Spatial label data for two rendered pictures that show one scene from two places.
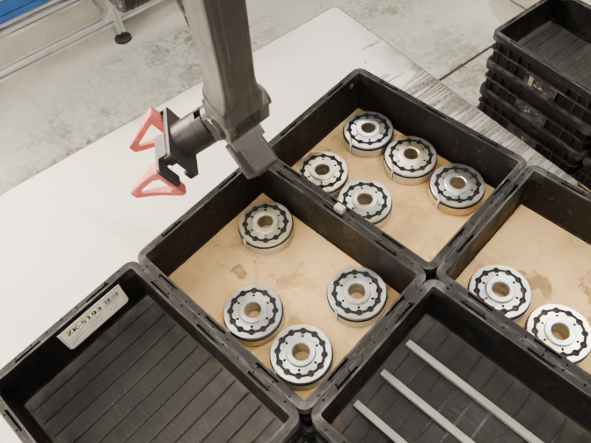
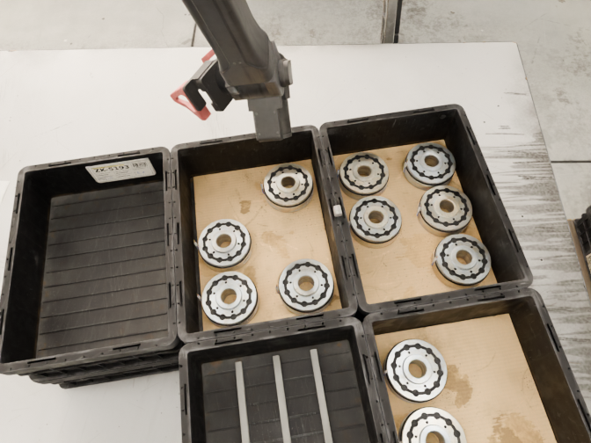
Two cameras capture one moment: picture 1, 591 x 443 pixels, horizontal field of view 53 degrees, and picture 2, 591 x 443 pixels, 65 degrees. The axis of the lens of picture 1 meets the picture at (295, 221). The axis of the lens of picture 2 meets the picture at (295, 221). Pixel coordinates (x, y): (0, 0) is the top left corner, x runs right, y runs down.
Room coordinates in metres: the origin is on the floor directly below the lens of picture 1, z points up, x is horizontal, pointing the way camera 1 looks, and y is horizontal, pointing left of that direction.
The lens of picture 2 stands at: (0.21, -0.24, 1.68)
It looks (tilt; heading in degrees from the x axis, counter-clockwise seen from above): 63 degrees down; 36
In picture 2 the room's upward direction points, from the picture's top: 4 degrees counter-clockwise
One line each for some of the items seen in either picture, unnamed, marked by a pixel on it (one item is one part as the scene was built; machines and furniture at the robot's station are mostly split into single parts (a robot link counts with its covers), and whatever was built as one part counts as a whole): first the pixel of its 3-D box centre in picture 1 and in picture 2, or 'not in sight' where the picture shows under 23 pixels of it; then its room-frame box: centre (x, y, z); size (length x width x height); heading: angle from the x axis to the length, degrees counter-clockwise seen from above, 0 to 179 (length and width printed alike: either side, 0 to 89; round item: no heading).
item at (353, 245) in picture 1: (280, 282); (259, 236); (0.48, 0.04, 0.87); 0.40 x 0.30 x 0.11; 41
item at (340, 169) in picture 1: (322, 171); (363, 172); (0.71, -0.07, 0.86); 0.10 x 0.10 x 0.01
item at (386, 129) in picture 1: (368, 129); (430, 163); (0.81, -0.17, 0.86); 0.10 x 0.10 x 0.01
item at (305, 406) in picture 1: (278, 268); (256, 223); (0.48, 0.04, 0.92); 0.40 x 0.30 x 0.02; 41
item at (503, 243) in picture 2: (388, 177); (410, 212); (0.67, -0.19, 0.87); 0.40 x 0.30 x 0.11; 41
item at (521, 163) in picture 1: (390, 160); (415, 199); (0.67, -0.19, 0.92); 0.40 x 0.30 x 0.02; 41
